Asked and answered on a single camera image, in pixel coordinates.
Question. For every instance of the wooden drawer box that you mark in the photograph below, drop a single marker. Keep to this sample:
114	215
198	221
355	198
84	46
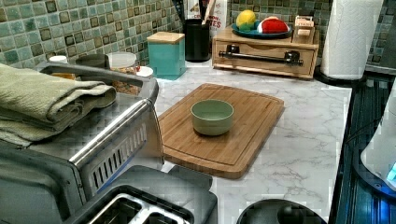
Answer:
280	57

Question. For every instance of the black drawer handle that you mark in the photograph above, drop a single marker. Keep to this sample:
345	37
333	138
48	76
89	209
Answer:
290	57

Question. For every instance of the green ceramic bowl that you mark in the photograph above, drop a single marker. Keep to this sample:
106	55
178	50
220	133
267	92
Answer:
212	117

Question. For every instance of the wooden cutting board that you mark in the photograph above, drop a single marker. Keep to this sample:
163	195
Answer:
228	155

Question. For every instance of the white lidded small container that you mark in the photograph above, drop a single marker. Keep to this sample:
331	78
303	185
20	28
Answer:
144	71

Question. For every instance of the teal canister with wooden lid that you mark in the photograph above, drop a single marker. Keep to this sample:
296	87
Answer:
166	55

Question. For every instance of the black utensil holder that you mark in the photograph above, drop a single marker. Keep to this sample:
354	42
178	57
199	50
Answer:
196	40

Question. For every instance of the black toaster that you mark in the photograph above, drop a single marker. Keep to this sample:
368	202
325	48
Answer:
144	195

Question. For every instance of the clear jar with cereal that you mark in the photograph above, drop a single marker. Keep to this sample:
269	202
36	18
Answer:
123	62

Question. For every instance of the oats box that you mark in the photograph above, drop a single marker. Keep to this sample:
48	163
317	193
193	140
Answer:
217	17

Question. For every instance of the blue plate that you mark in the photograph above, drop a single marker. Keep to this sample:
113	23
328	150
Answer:
254	33

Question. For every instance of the yellow toy lemon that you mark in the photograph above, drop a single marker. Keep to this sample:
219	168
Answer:
245	20

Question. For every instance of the wooden spoon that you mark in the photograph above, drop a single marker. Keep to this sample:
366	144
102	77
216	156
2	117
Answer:
210	4

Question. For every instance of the red toy watermelon slice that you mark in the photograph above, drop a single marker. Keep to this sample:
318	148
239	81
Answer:
272	25

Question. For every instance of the black round appliance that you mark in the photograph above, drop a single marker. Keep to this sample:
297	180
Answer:
277	211

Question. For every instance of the stash tea box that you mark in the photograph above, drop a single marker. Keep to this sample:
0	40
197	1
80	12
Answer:
304	29

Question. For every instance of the stainless toaster oven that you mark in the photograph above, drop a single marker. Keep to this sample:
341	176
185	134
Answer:
49	180

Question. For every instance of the folded green towel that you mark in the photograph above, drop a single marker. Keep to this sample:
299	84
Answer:
36	106

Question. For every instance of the paper towel roll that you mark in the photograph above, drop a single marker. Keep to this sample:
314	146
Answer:
350	32

